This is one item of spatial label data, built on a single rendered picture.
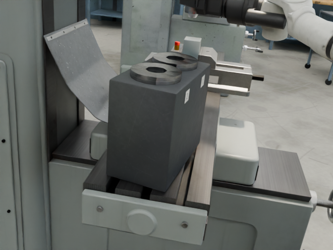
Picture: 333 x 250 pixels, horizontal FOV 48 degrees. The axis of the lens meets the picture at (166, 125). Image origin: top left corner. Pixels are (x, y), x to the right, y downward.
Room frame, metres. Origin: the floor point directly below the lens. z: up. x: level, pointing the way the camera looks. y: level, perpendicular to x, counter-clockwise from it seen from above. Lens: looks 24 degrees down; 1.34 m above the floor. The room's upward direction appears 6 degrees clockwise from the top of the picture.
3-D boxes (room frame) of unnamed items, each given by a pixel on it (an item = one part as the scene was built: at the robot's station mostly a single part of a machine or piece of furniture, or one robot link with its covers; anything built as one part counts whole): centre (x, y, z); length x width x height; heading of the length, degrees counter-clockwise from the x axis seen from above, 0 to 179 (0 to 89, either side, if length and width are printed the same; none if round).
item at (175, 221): (1.14, -0.05, 0.92); 1.24 x 0.23 x 0.08; 173
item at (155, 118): (0.68, 0.01, 1.06); 0.22 x 0.12 x 0.20; 162
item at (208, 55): (1.22, -0.11, 1.05); 0.12 x 0.06 x 0.04; 174
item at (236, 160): (1.09, -0.04, 0.82); 0.50 x 0.35 x 0.12; 83
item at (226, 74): (1.22, -0.09, 1.01); 0.35 x 0.15 x 0.11; 84
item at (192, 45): (1.22, -0.06, 1.07); 0.06 x 0.05 x 0.06; 174
